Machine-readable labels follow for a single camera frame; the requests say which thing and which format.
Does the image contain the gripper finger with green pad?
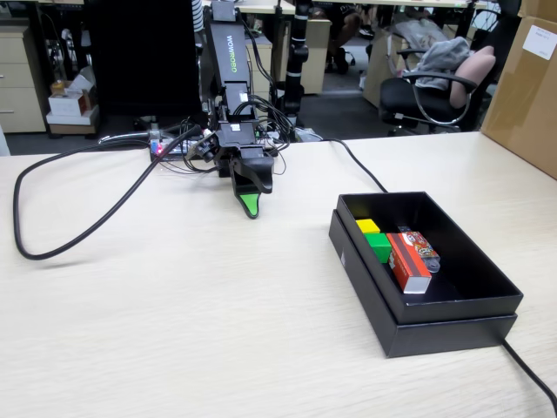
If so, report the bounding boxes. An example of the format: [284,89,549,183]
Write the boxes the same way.
[232,169,263,220]

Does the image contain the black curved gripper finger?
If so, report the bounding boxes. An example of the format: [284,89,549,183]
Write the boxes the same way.
[238,157,276,194]

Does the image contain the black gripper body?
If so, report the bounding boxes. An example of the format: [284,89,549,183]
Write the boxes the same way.
[213,122,266,176]

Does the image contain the green wooden cube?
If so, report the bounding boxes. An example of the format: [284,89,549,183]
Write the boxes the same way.
[364,233,393,265]

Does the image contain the red orange carton box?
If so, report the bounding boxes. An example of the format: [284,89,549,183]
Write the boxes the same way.
[386,233,433,295]

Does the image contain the black open box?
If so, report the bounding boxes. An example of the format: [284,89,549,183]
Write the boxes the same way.
[328,208,519,359]
[337,191,524,326]

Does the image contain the large brown cardboard box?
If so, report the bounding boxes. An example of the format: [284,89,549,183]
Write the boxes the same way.
[480,15,557,180]

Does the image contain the small brown cardboard box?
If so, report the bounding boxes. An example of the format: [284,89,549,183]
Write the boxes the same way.
[517,0,557,18]

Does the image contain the robot controller circuit board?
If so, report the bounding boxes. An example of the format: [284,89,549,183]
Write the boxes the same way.
[148,131,279,164]

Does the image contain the black jointed pole white rings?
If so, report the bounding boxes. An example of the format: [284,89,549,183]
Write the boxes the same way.
[278,0,312,140]

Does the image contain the beige desk cabinet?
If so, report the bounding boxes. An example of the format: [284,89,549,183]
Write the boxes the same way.
[243,19,332,95]

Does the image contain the black monitor back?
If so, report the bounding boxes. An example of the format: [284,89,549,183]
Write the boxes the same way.
[84,0,204,119]

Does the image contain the seated person dark legs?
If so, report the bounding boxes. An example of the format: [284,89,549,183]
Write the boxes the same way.
[324,3,378,76]

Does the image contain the black office chair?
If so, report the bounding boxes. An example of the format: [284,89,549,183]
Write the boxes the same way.
[378,43,497,134]

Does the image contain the open white carton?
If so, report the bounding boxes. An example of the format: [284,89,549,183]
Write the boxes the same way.
[64,64,97,95]

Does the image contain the flat white carton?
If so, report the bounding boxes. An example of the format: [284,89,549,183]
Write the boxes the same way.
[45,106,100,128]

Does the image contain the white carton red side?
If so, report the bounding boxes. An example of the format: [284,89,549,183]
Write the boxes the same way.
[47,91,95,118]

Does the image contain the patterned USB stick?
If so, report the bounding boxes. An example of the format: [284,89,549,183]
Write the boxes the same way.
[398,225,441,274]

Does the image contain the clear plastic bag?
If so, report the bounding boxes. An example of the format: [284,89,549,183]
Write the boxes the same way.
[391,19,450,44]

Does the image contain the grey cloth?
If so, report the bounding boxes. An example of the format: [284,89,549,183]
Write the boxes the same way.
[411,37,473,91]

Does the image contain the beige drawer cabinet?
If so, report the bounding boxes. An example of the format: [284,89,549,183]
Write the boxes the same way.
[0,25,47,134]

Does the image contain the pink cushion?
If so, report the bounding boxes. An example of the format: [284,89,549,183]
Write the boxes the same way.
[447,45,497,109]

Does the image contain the white shipping label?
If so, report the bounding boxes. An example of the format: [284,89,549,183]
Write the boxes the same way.
[521,24,557,61]

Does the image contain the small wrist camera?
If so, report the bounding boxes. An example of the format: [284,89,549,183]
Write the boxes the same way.
[186,132,219,164]

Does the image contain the thin black servo wires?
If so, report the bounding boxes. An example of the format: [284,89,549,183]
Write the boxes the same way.
[180,21,293,178]

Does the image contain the thick black camera cable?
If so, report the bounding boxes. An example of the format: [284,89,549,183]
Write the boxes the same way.
[12,125,202,261]

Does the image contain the thick black power cable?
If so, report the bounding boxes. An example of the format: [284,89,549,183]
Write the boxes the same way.
[321,138,557,408]

